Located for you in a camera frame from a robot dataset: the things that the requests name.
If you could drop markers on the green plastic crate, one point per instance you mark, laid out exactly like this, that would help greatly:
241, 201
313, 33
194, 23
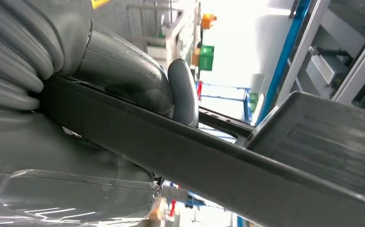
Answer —
206, 58

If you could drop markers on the blue metal cart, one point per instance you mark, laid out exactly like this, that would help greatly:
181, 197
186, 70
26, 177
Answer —
223, 97

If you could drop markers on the orange plastic object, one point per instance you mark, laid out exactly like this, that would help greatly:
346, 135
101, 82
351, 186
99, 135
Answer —
208, 21

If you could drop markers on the clear plastic film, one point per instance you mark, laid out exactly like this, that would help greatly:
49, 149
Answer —
60, 200

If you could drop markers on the grey aluminium frame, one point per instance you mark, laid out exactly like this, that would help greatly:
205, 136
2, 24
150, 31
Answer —
304, 47

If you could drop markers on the blue beam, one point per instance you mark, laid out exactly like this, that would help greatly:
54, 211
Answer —
284, 53

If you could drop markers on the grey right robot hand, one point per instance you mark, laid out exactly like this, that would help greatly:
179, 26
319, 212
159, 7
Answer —
123, 69

